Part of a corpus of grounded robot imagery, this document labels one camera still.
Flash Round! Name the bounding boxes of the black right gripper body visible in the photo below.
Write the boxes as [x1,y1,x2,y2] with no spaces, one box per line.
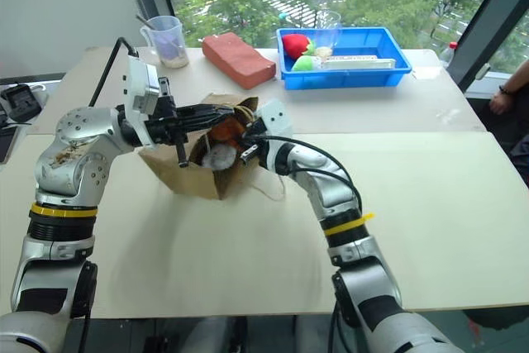
[239,117,270,164]

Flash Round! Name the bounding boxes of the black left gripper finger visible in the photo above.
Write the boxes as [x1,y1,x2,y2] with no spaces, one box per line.
[181,114,235,132]
[176,103,237,117]

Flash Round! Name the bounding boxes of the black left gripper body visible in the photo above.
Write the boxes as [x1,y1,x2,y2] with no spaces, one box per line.
[145,77,190,169]

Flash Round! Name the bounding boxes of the orange plush toy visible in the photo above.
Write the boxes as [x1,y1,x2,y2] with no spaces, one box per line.
[206,116,247,150]

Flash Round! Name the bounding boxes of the brown paper bag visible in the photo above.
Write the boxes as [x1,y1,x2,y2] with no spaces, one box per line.
[137,93,286,202]

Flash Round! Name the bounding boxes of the white plush toy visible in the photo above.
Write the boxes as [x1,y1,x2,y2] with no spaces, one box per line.
[202,144,241,171]

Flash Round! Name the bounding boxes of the green plush toy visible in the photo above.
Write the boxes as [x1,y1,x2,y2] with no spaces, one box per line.
[290,54,323,73]

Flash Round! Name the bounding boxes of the red strawberry plush toy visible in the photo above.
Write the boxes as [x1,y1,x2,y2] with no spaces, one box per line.
[281,33,312,60]

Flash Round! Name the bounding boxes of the bystander bare hand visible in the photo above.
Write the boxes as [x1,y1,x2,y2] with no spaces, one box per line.
[488,88,513,116]

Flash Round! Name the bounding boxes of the red brick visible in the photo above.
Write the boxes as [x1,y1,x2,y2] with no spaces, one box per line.
[202,31,277,91]

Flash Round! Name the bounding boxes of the clear plastic measuring cup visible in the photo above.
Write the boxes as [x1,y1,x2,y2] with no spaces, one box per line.
[136,13,191,69]

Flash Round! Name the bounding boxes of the blue plastic bin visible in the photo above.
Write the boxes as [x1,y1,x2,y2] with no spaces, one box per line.
[275,26,414,91]

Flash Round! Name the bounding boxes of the white flat box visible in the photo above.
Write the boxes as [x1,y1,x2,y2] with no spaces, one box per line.
[322,54,398,71]

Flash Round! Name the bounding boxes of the yellow zip tie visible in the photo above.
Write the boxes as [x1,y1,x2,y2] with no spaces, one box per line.
[322,212,376,237]

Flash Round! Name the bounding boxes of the dark flat tablet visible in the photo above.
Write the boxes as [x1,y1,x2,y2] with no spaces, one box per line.
[0,124,21,165]

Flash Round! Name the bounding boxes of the clear bottle with red cap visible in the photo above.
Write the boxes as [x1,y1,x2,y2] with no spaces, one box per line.
[438,41,460,69]

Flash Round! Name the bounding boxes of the seated person in dark clothes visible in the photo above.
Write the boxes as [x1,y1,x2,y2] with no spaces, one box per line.
[479,58,529,188]

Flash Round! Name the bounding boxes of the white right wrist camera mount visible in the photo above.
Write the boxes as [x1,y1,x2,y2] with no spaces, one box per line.
[255,98,294,139]

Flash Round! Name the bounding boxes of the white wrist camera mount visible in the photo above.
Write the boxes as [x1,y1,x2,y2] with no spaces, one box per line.
[255,98,294,139]
[122,55,161,150]

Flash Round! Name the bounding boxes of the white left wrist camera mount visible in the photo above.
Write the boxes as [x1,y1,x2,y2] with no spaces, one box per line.
[122,55,161,150]

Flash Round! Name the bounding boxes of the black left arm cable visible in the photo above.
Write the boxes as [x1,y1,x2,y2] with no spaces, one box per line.
[88,36,139,107]

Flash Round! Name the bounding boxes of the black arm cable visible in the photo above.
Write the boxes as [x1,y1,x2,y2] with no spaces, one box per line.
[88,36,139,107]
[245,133,365,222]

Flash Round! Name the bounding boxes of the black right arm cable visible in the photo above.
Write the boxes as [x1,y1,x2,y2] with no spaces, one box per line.
[245,133,365,222]

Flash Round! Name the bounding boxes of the black device with cable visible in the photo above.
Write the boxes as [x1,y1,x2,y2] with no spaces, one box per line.
[0,83,50,126]

